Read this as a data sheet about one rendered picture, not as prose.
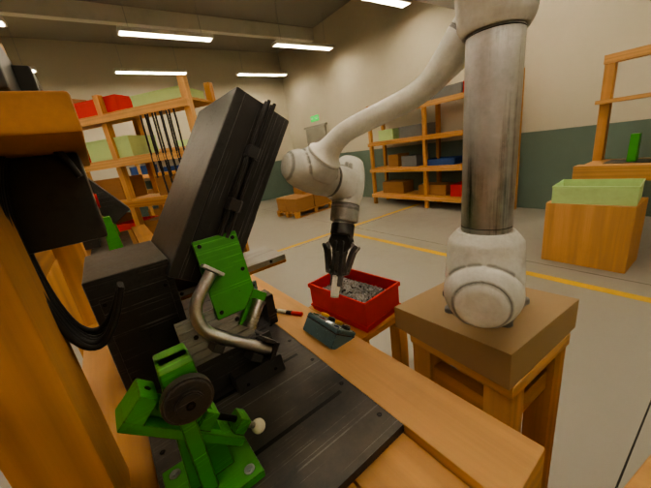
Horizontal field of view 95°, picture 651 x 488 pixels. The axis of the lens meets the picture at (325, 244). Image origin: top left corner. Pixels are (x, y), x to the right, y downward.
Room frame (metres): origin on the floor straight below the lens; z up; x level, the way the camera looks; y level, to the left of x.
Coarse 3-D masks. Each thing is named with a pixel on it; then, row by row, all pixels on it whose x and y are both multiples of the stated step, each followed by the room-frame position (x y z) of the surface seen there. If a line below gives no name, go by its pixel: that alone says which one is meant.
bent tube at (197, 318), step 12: (204, 264) 0.68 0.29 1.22; (204, 276) 0.68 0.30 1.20; (204, 288) 0.66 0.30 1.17; (192, 300) 0.65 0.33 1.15; (192, 312) 0.63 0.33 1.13; (192, 324) 0.63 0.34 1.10; (204, 324) 0.63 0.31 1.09; (204, 336) 0.63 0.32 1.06; (216, 336) 0.63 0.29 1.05; (228, 336) 0.65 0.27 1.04; (240, 336) 0.67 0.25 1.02; (240, 348) 0.65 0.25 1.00; (252, 348) 0.66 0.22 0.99; (264, 348) 0.67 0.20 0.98
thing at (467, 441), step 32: (288, 320) 0.91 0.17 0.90; (320, 352) 0.72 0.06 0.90; (352, 352) 0.70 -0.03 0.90; (384, 352) 0.68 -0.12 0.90; (384, 384) 0.57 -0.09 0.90; (416, 384) 0.56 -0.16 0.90; (416, 416) 0.47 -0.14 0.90; (448, 416) 0.46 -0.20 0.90; (480, 416) 0.45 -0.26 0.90; (448, 448) 0.40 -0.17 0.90; (480, 448) 0.39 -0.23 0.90; (512, 448) 0.38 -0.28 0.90; (480, 480) 0.34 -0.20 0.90; (512, 480) 0.33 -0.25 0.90
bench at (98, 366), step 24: (96, 360) 0.87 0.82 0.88; (96, 384) 0.74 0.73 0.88; (120, 384) 0.73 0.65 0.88; (144, 456) 0.49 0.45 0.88; (384, 456) 0.42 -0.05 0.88; (408, 456) 0.41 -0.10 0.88; (144, 480) 0.43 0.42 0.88; (360, 480) 0.38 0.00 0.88; (384, 480) 0.37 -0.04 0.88; (408, 480) 0.37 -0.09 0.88; (432, 480) 0.36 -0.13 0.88; (456, 480) 0.36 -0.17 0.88
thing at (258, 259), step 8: (264, 248) 1.06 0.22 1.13; (248, 256) 0.99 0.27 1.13; (256, 256) 0.98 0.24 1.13; (264, 256) 0.97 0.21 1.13; (272, 256) 0.95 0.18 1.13; (280, 256) 0.95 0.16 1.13; (248, 264) 0.90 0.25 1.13; (256, 264) 0.90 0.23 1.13; (264, 264) 0.91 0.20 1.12; (272, 264) 0.93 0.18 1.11; (256, 272) 0.89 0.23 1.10; (176, 280) 0.85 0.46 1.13; (184, 280) 0.84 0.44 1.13; (184, 288) 0.78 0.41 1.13; (192, 288) 0.78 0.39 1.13; (184, 296) 0.77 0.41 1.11
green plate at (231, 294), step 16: (208, 240) 0.74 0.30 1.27; (224, 240) 0.76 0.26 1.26; (208, 256) 0.73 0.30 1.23; (224, 256) 0.75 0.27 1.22; (240, 256) 0.77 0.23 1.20; (224, 272) 0.73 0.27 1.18; (240, 272) 0.75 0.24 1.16; (224, 288) 0.72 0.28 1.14; (240, 288) 0.74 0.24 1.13; (224, 304) 0.70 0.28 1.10; (240, 304) 0.72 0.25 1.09
